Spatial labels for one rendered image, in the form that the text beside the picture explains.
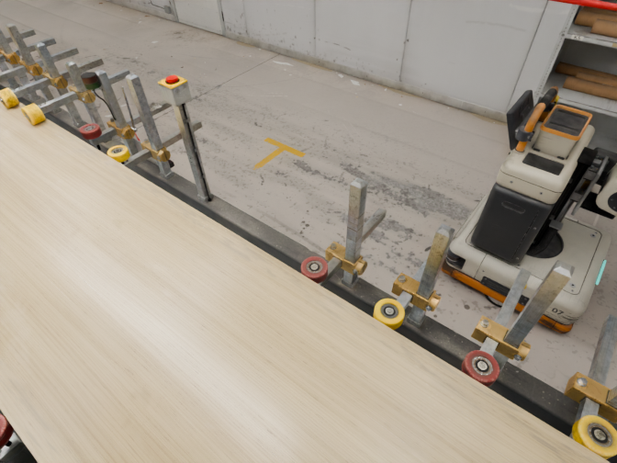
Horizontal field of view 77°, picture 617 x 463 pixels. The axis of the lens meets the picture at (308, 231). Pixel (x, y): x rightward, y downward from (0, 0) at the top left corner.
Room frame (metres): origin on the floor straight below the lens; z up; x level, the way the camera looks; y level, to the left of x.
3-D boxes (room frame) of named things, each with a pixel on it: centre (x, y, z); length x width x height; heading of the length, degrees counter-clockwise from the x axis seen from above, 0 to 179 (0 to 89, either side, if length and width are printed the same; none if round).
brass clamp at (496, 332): (0.50, -0.51, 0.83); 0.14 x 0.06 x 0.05; 51
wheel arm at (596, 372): (0.39, -0.72, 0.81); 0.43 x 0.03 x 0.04; 141
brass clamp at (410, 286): (0.66, -0.32, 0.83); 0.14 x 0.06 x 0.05; 51
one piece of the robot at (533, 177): (1.41, -1.11, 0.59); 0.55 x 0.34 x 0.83; 140
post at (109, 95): (1.59, 0.83, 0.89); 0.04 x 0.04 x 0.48; 51
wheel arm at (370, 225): (0.86, -0.14, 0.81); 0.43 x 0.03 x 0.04; 141
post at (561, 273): (0.49, -0.53, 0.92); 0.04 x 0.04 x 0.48; 51
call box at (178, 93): (1.27, 0.44, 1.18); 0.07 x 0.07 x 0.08; 51
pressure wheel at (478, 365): (0.40, -0.40, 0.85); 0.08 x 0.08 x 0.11
